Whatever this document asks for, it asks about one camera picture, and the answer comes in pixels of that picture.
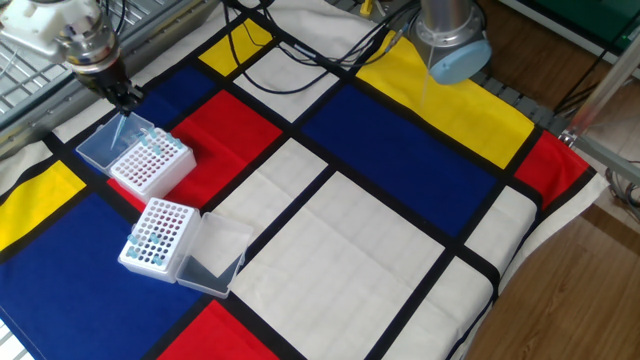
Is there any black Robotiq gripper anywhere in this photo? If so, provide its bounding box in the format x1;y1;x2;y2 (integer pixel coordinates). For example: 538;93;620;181
74;57;146;117

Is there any white pipette tip box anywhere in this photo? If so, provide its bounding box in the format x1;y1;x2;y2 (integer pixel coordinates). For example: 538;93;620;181
117;197;255;300
75;110;197;204

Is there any silver wrist coupling flange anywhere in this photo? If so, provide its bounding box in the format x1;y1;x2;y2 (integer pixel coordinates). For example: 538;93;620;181
57;12;122;76

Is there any Mondrian pattern colour-block tablecloth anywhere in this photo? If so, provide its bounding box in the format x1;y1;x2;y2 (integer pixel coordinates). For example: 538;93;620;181
0;0;611;360

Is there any grey aluminium table rail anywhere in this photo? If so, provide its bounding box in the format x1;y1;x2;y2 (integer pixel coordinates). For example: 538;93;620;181
0;0;221;161

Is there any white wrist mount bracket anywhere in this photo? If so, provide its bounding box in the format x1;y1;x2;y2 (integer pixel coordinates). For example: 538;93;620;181
0;0;101;64

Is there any black cable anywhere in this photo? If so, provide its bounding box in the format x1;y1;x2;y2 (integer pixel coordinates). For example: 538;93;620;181
279;0;421;69
222;0;361;96

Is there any grey cable silver connector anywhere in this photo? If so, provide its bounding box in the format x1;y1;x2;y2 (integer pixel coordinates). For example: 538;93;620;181
294;24;414;66

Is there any aluminium frame post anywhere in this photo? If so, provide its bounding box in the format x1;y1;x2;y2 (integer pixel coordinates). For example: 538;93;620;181
567;29;640;136

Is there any aluminium frame beam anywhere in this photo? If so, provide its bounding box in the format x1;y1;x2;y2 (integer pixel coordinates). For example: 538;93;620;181
559;130;640;186

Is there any grey cable bundle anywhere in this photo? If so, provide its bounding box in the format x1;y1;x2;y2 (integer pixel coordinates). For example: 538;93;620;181
603;159;640;224

